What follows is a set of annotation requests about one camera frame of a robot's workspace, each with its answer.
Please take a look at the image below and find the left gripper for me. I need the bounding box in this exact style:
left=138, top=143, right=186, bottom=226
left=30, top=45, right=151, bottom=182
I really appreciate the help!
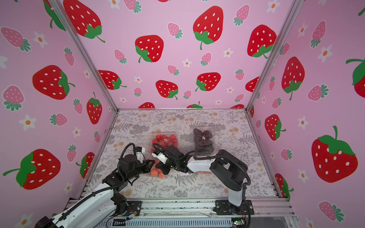
left=126, top=159, right=156, bottom=182

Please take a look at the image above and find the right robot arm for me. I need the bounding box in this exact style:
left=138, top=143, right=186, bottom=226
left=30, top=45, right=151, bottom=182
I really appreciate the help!
left=152, top=143, right=252, bottom=215

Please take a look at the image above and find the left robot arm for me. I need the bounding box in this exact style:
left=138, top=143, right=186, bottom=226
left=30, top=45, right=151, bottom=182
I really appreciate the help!
left=35, top=143, right=155, bottom=228

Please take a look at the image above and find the clear box of red strawberries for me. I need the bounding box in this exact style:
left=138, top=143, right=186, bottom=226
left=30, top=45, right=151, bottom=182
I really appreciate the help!
left=150, top=132, right=178, bottom=152

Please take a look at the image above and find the clear box of dark berries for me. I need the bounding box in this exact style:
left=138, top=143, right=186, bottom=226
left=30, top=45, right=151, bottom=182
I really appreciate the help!
left=193, top=128, right=214, bottom=154

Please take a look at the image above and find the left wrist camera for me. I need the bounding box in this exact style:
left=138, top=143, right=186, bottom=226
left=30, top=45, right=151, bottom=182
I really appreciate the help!
left=135, top=147, right=145, bottom=163

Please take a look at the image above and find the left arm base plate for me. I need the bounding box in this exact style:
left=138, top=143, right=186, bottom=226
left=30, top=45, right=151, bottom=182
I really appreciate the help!
left=111, top=194, right=142, bottom=218

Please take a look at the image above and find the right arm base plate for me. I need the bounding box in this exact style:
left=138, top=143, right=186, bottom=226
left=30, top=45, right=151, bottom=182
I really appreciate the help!
left=213, top=200, right=254, bottom=216

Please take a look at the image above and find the aluminium front rail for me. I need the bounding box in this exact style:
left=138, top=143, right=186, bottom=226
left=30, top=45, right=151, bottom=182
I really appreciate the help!
left=127, top=197, right=300, bottom=228

